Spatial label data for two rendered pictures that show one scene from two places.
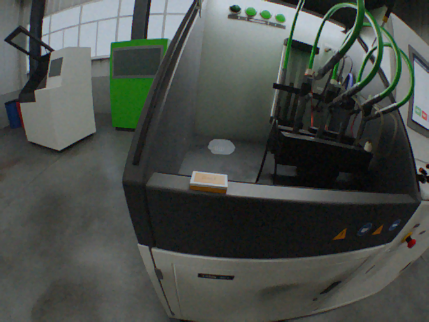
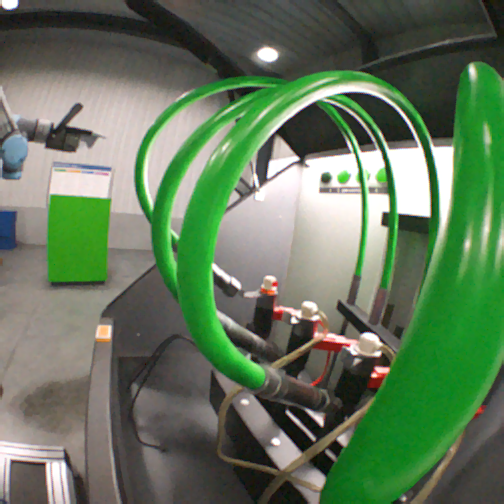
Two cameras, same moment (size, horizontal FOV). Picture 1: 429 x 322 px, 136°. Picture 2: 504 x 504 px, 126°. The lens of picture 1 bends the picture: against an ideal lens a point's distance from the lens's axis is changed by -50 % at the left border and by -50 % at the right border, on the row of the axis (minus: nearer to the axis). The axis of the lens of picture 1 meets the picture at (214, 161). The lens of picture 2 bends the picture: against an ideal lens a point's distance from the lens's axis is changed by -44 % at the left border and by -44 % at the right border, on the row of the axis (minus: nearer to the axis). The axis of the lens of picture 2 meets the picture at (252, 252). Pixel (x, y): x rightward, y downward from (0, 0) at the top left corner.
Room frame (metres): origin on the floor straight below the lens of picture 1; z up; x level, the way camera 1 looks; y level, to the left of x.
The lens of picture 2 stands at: (0.28, -0.46, 1.23)
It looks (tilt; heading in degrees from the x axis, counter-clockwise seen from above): 8 degrees down; 61
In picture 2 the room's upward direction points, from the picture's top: 8 degrees clockwise
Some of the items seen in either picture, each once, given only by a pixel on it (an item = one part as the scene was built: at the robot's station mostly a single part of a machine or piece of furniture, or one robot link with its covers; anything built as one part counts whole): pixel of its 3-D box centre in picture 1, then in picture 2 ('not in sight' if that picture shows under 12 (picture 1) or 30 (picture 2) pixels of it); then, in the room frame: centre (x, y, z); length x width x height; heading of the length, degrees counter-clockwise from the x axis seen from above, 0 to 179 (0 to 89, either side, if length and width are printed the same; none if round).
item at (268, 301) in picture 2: (301, 115); (250, 357); (0.43, -0.21, 1.03); 0.05 x 0.03 x 0.21; 1
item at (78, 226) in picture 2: not in sight; (77, 238); (-0.75, 3.33, 0.65); 0.95 x 0.86 x 1.30; 15
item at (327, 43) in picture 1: (331, 73); not in sight; (0.71, -0.45, 1.21); 0.13 x 0.03 x 0.31; 91
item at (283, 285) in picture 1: (256, 304); not in sight; (0.19, -0.21, 0.45); 0.65 x 0.02 x 0.68; 91
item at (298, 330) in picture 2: (325, 121); (280, 390); (0.44, -0.29, 1.03); 0.05 x 0.03 x 0.21; 1
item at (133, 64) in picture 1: (144, 85); not in sight; (3.13, 1.46, 0.81); 1.05 x 0.81 x 1.62; 91
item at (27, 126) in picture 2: not in sight; (20, 129); (-0.17, 0.23, 1.43); 0.11 x 0.08 x 0.09; 33
